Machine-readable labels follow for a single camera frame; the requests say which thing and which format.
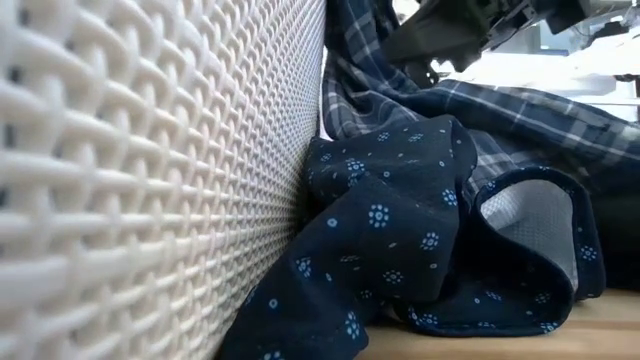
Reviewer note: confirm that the blue plaid shirt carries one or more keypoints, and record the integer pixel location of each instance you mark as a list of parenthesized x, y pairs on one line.
[(525, 115)]

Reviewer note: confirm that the white woven plastic basket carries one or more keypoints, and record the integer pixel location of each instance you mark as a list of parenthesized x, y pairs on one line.
[(150, 175)]

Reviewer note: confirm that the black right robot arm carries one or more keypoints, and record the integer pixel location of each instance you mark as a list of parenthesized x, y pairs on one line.
[(567, 12)]

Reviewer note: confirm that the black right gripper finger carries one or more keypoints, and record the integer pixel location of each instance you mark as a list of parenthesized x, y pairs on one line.
[(424, 75)]

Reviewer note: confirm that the navy floral print garment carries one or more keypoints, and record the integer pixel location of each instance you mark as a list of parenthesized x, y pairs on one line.
[(390, 240)]

